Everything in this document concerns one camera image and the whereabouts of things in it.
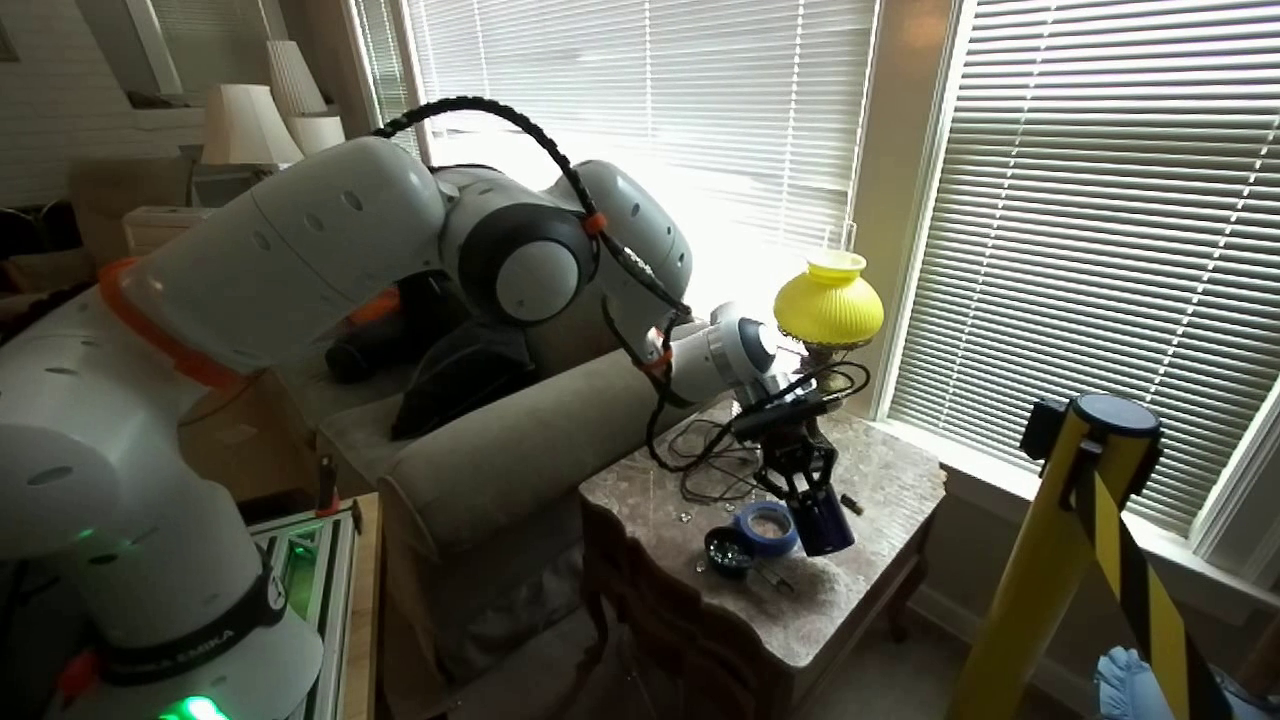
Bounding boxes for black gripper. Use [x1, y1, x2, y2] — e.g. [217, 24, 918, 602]
[747, 396, 846, 534]

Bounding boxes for marble top side table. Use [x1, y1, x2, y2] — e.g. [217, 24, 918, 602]
[576, 396, 951, 720]

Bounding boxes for yellow shade table lamp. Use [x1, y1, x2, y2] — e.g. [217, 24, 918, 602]
[770, 247, 887, 478]

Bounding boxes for white window sill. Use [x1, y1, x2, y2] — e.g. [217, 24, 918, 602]
[874, 412, 1210, 573]

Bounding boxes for beige sofa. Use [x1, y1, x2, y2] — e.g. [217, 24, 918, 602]
[194, 231, 747, 720]

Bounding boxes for yellow black barrier belt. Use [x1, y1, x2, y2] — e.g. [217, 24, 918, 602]
[1084, 451, 1227, 720]

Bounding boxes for white window blinds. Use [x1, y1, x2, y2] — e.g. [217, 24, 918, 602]
[887, 0, 1280, 537]
[394, 0, 878, 336]

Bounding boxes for black orange tripod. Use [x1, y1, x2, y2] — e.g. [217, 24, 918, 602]
[334, 280, 409, 336]

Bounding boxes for white lampshade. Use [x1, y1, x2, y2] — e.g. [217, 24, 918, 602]
[194, 79, 307, 173]

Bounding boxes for thin black cable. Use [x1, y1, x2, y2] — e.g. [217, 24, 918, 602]
[642, 412, 774, 513]

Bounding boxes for yellow stanchion post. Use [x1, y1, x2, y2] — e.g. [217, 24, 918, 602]
[948, 387, 1168, 720]

